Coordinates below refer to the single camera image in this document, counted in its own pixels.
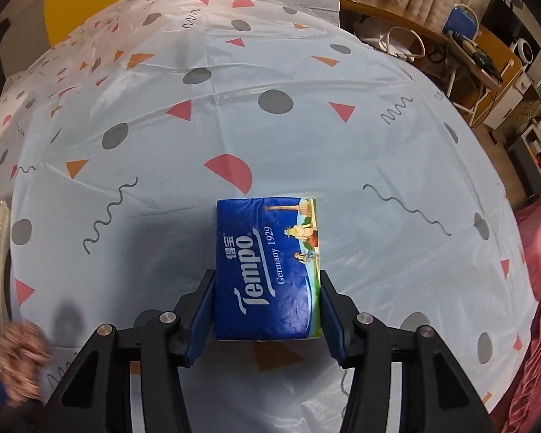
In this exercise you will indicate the black television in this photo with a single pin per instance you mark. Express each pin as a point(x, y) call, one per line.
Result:
point(500, 18)

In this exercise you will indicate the wooden side table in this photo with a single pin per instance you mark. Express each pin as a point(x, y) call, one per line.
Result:
point(509, 72)

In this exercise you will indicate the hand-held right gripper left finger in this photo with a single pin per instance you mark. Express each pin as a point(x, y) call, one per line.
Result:
point(200, 324)

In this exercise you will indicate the white stool frame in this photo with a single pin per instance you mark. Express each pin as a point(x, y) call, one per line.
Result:
point(405, 40)

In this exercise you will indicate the blue tissue packet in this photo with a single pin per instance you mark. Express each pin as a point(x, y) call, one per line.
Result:
point(266, 270)

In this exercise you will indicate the white cabinet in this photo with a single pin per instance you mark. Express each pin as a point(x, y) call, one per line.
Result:
point(507, 99)

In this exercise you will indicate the brown fabric scrunchie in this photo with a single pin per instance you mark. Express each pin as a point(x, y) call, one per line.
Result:
point(22, 356)

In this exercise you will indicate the white desk fan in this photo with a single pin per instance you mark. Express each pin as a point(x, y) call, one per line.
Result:
point(525, 54)

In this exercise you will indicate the cluttered storage shelf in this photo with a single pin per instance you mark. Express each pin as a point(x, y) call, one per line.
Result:
point(536, 153)

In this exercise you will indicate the pink bedspread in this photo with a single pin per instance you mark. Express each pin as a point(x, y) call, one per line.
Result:
point(536, 324)

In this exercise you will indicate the wooden desk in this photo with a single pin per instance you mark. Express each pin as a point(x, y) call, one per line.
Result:
point(387, 11)

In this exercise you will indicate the blue folding chair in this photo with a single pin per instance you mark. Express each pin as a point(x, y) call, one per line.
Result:
point(462, 20)

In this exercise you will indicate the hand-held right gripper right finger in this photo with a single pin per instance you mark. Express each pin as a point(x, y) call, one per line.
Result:
point(332, 324)

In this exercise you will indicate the grey yellow blue upholstered chair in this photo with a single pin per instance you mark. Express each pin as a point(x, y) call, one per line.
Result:
point(81, 0)

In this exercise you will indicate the green power drill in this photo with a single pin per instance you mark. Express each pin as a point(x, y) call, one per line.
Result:
point(478, 56)

